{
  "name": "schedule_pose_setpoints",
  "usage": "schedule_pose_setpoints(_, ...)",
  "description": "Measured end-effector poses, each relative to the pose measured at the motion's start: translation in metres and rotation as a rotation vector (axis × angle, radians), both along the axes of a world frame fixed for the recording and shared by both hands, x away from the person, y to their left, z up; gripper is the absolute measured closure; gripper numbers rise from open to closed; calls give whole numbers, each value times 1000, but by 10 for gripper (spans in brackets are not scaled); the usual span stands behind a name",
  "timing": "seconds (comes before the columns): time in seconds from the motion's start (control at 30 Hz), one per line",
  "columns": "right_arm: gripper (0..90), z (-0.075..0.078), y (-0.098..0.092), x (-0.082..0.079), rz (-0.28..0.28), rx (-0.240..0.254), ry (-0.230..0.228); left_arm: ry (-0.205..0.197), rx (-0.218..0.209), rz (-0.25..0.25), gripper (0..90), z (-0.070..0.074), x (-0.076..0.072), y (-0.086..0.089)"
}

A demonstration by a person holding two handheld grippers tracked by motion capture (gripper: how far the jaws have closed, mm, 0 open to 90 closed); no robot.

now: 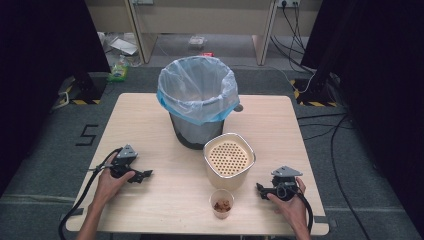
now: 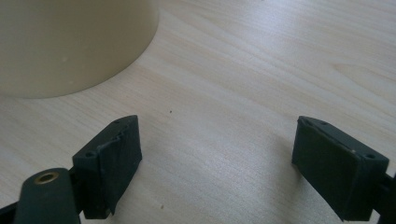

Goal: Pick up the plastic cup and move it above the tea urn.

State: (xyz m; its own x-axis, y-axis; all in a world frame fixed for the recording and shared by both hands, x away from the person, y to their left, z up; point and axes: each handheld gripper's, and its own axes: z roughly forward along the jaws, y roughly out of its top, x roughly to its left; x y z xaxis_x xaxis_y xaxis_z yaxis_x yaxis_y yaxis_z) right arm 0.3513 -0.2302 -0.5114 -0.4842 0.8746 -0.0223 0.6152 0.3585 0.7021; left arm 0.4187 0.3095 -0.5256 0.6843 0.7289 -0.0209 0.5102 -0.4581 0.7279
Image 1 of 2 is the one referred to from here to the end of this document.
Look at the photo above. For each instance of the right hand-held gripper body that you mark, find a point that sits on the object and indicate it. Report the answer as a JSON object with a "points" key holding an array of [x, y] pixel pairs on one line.
{"points": [[286, 181]]}

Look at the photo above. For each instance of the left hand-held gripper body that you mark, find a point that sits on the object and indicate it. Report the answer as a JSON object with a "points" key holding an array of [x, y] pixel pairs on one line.
{"points": [[126, 154]]}

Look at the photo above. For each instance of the person's right hand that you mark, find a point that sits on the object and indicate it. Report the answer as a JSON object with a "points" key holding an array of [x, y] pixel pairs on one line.
{"points": [[290, 210]]}

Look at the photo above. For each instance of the person's left hand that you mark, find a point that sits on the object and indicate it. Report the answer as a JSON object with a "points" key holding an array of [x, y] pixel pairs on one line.
{"points": [[108, 186]]}

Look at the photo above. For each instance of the beige container with perforated strainer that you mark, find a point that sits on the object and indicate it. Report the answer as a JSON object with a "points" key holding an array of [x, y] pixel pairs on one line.
{"points": [[226, 166]]}

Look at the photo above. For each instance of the clear plastic cup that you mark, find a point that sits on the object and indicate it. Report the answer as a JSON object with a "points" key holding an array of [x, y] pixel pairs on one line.
{"points": [[221, 201]]}

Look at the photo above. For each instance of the brown food scraps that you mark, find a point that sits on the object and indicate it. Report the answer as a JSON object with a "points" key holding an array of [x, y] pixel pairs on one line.
{"points": [[222, 206]]}

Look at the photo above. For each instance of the grey trash bin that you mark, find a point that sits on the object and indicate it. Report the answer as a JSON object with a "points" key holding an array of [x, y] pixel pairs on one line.
{"points": [[196, 133]]}

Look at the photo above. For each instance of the black stand base striped tape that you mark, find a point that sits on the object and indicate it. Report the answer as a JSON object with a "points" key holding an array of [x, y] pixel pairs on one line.
{"points": [[81, 91], [313, 95]]}

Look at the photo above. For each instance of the green packet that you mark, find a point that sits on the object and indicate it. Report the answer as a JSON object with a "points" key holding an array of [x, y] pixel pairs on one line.
{"points": [[118, 71]]}

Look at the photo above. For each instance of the dark round table knob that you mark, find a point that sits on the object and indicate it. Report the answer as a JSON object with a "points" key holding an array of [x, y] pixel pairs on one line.
{"points": [[238, 107]]}

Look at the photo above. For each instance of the translucent blue bin bag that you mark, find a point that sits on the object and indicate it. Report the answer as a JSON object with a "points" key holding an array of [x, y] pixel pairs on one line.
{"points": [[196, 90]]}

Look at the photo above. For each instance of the white plastic sheet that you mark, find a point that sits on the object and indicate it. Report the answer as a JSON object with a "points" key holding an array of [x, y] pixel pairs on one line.
{"points": [[124, 45]]}

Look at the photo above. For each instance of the black curtain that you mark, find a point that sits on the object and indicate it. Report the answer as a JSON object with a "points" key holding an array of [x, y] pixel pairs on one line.
{"points": [[376, 83], [40, 66]]}

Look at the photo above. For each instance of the small red item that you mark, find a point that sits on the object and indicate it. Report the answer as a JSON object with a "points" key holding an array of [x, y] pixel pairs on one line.
{"points": [[207, 54]]}

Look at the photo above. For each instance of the clear plastic box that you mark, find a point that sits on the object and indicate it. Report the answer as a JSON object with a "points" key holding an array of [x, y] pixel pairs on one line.
{"points": [[197, 41]]}

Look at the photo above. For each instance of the white wall socket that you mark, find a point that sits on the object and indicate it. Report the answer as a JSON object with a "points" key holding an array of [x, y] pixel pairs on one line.
{"points": [[288, 2]]}

